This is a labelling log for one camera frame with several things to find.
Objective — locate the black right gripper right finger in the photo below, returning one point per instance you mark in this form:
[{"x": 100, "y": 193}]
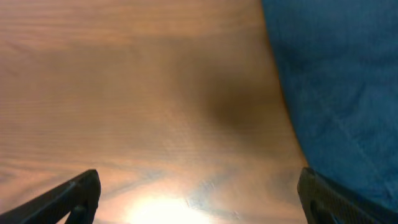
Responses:
[{"x": 326, "y": 202}]

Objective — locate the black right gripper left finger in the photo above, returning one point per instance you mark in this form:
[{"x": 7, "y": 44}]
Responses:
[{"x": 77, "y": 199}]

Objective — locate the navy blue shorts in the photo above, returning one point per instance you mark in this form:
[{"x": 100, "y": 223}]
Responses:
[{"x": 337, "y": 63}]

